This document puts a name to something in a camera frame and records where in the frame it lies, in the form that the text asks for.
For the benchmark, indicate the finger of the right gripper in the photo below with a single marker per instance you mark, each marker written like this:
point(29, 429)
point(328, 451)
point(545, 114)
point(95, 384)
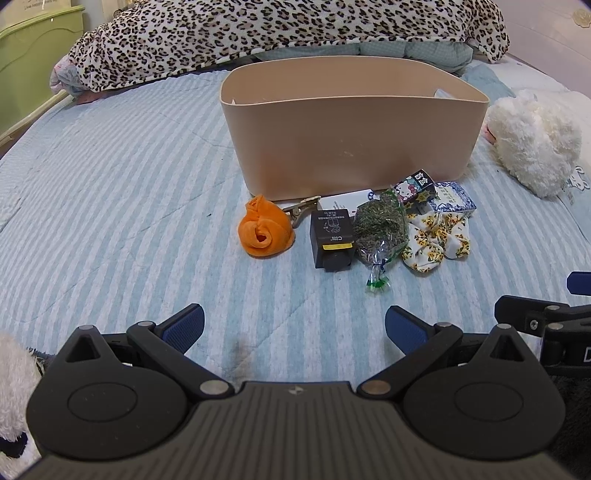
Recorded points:
point(579, 283)
point(532, 315)

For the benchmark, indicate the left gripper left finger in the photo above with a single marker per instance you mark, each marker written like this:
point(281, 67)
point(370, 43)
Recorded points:
point(114, 396)

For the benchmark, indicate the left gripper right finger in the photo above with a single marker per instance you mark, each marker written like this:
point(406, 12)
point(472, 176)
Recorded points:
point(477, 396)

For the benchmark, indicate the blue white porcelain-pattern box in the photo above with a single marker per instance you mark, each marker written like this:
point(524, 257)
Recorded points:
point(451, 197)

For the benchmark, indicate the black small box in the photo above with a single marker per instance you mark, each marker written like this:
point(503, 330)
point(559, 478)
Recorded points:
point(332, 239)

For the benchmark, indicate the white panda plush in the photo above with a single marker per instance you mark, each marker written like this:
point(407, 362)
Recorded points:
point(21, 370)

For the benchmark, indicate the white fluffy plush toy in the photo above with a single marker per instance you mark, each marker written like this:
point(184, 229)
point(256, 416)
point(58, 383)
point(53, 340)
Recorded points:
point(537, 140)

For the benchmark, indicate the bag of dried herbs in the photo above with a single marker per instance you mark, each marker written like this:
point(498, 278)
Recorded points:
point(380, 229)

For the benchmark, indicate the hello kitty small box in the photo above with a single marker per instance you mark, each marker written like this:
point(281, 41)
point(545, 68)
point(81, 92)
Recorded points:
point(416, 188)

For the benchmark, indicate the striped blue bed sheet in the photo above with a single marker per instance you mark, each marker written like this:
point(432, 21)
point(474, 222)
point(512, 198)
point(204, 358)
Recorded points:
point(126, 209)

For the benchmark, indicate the white flat box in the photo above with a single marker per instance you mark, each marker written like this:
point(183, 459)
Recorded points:
point(348, 201)

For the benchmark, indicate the orange rolled cloth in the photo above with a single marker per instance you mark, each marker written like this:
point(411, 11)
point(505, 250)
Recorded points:
point(265, 230)

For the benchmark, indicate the gold metal clip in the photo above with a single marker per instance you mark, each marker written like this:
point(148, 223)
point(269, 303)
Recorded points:
point(298, 211)

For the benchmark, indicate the teal quilted comforter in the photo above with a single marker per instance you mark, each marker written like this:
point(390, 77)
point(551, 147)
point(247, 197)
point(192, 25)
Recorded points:
point(452, 57)

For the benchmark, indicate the beige plastic storage bin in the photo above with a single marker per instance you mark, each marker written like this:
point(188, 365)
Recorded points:
point(313, 126)

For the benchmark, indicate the leopard print blanket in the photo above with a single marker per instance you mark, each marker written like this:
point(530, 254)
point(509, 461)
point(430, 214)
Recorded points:
point(153, 40)

